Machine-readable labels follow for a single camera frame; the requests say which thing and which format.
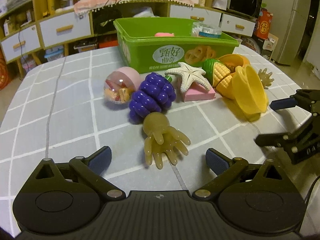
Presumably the yellow plastic bowl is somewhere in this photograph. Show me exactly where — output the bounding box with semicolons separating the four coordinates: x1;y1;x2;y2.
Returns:
232;65;268;121

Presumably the yellow green corn toy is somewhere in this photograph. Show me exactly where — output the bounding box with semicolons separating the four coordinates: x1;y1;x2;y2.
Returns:
202;59;235;100

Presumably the translucent rubber hand toy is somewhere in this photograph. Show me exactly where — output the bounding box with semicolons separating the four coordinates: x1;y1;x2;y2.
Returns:
143;112;191;170

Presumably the pink capsule ball toy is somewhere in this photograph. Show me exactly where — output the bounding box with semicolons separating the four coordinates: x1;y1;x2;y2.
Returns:
104;67;142;104

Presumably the purple grape toy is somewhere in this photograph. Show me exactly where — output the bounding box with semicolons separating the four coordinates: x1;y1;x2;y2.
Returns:
129;72;176;123

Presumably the clear cotton swab jar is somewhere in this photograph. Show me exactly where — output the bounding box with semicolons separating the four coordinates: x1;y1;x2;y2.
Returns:
191;22;222;38

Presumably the pink pig toy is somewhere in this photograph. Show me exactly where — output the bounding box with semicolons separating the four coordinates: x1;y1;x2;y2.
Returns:
154;32;175;37

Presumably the orange plastic bowl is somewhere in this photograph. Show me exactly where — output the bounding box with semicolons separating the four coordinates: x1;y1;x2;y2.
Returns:
218;54;251;73

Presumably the grey checked tablecloth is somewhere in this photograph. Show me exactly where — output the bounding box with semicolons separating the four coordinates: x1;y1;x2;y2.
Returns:
1;47;319;235

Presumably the pink sticky note block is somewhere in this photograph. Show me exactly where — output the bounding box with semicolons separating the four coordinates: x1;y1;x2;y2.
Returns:
181;82;216;102

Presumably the red gift box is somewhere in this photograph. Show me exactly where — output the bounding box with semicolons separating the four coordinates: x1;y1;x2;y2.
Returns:
253;8;273;40

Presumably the white starfish toy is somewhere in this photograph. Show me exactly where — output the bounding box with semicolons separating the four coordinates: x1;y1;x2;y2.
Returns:
164;62;212;94

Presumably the silver refrigerator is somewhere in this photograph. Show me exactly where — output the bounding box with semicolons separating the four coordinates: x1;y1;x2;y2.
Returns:
263;0;311;65

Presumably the green plastic bin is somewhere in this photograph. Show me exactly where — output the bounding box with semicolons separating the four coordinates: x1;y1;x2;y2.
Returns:
113;17;239;74

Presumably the wooden sideboard cabinet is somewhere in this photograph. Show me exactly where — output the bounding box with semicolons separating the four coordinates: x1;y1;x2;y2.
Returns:
0;0;257;78

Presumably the black bag on shelf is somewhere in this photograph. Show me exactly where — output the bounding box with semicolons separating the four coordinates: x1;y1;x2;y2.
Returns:
92;7;122;35

